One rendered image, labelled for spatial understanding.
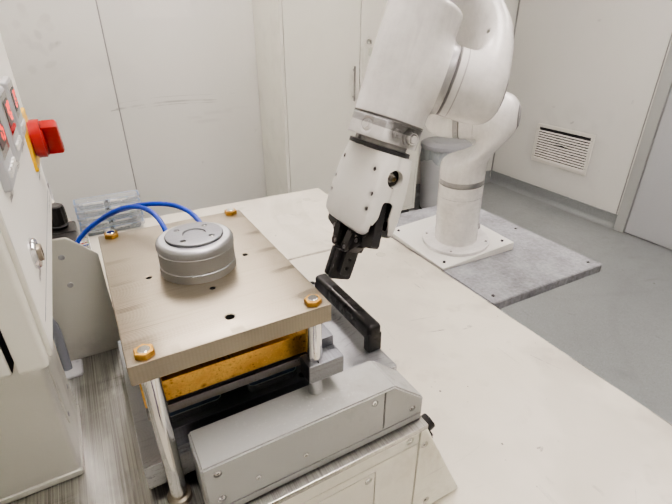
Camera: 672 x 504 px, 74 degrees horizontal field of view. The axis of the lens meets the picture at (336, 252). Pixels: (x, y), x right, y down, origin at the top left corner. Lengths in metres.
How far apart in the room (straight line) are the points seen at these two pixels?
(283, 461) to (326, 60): 2.48
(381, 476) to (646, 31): 3.38
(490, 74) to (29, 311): 0.46
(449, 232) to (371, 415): 0.86
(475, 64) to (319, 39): 2.25
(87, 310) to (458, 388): 0.62
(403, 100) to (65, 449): 0.49
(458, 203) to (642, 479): 0.72
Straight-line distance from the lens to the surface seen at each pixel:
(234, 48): 3.01
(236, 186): 3.16
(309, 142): 2.80
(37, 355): 0.34
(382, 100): 0.51
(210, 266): 0.47
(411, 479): 0.64
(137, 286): 0.49
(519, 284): 1.23
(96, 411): 0.64
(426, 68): 0.52
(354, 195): 0.53
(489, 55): 0.55
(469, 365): 0.94
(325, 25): 2.77
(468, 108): 0.53
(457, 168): 1.22
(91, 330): 0.71
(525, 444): 0.83
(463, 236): 1.30
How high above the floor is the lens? 1.35
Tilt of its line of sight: 27 degrees down
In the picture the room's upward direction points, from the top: straight up
